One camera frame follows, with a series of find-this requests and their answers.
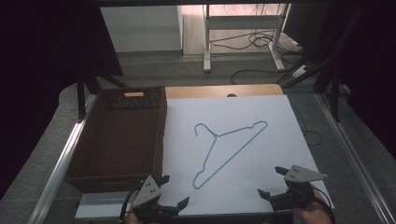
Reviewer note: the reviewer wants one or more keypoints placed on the aluminium rail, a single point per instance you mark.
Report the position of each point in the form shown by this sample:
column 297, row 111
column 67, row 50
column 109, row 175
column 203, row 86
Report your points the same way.
column 355, row 161
column 59, row 168

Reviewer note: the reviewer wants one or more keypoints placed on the white power strip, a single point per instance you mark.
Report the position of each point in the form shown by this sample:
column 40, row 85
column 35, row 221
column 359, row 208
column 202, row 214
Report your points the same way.
column 299, row 72

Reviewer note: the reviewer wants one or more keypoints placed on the person's right hand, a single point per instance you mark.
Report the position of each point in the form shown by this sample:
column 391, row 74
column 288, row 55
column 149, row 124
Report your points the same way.
column 313, row 215

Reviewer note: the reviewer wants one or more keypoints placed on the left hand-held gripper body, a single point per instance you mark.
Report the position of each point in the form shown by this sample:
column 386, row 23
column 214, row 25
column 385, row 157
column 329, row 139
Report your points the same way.
column 147, row 192

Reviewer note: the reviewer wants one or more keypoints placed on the person's left hand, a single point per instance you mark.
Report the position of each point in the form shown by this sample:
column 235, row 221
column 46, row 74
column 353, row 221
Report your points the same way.
column 130, row 219

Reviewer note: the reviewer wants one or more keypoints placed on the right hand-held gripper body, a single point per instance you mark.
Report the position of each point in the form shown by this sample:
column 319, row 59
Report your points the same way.
column 299, row 174

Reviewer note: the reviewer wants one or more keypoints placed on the white cabinet panel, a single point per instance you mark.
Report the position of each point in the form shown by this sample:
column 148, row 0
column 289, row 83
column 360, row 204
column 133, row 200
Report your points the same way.
column 140, row 28

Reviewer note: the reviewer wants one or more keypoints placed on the black metal stand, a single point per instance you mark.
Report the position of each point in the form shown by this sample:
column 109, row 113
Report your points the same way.
column 334, row 90
column 81, row 96

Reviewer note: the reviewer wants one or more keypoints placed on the white desk frame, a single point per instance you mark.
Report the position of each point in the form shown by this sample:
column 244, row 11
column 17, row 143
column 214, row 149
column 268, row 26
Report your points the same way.
column 206, row 40

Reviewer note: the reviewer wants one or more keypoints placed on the brown wicker basket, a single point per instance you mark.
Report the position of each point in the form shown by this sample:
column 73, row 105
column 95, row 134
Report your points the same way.
column 120, row 140

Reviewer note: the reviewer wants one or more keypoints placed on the dark curtain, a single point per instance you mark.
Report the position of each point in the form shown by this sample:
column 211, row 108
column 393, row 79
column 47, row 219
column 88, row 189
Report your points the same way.
column 40, row 77
column 376, row 68

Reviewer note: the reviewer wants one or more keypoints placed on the white paper sheet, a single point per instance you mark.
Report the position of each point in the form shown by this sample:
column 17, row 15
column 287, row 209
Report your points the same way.
column 249, row 174

